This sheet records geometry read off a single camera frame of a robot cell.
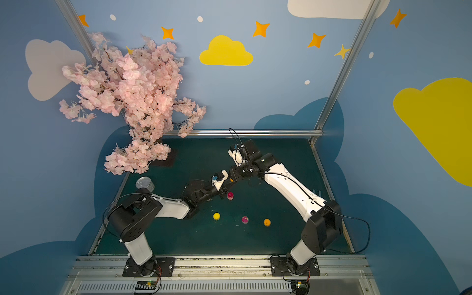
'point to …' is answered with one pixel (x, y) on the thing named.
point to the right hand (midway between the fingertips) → (236, 170)
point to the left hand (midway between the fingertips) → (235, 175)
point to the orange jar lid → (267, 222)
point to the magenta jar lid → (244, 220)
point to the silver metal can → (144, 182)
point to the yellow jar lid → (216, 216)
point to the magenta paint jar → (230, 195)
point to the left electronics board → (145, 287)
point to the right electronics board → (300, 286)
